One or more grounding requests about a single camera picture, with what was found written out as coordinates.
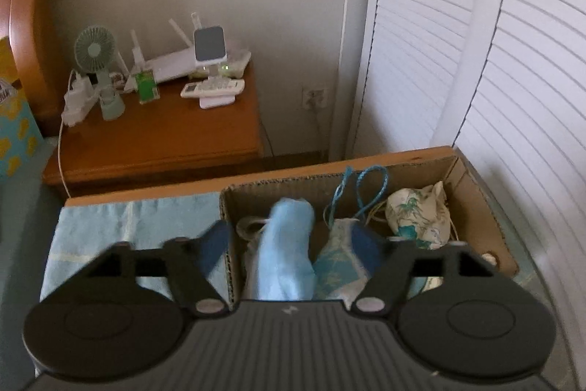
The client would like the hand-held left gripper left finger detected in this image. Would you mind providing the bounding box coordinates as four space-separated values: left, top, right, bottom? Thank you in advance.
86 219 233 319

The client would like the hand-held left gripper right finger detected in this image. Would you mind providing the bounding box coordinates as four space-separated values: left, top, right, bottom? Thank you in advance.
348 228 496 319

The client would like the blue sachet with tassel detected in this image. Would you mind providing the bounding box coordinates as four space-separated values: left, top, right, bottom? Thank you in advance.
315 165 390 306

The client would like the floral drawstring pouch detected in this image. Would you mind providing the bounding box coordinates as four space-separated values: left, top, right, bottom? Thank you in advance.
385 181 452 251

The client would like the brown cardboard box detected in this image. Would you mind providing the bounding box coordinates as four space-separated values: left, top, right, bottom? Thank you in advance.
219 145 521 310

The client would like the light blue folded towel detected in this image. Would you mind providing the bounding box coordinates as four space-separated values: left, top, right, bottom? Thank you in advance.
249 197 318 303

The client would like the light blue blanket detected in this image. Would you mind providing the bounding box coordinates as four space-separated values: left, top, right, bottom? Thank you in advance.
40 191 230 304

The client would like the wooden nightstand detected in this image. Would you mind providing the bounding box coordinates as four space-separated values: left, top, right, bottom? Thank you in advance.
41 60 266 200

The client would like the white remote control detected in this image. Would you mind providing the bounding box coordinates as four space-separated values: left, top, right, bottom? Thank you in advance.
180 79 246 99

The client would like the green bottle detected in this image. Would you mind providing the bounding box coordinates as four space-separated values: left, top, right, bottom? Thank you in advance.
137 69 159 104

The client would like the white router with antennas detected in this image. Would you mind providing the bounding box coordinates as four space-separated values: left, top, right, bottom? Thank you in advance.
123 17 199 92

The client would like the teal bed sheet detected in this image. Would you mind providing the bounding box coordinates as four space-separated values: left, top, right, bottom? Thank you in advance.
0 133 66 391

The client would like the white power strip with plugs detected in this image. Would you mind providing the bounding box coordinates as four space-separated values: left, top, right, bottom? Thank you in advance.
61 70 100 127

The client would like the white screen device on stand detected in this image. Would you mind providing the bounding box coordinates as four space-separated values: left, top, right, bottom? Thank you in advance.
191 12 237 110

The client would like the white louvered door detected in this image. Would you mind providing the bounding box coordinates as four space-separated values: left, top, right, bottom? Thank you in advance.
347 0 487 155
452 0 586 330

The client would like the yellow and blue printed pillow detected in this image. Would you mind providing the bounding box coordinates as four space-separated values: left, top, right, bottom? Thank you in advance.
0 36 45 179

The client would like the small green desk fan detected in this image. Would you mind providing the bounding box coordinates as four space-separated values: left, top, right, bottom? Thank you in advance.
74 25 126 122

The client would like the wooden headboard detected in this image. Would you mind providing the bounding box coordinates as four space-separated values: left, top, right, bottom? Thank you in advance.
0 0 63 136

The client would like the white wall socket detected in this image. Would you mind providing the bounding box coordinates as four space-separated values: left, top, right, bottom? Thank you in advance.
301 86 329 109

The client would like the white power cable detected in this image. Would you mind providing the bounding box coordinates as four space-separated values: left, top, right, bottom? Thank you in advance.
57 123 73 200

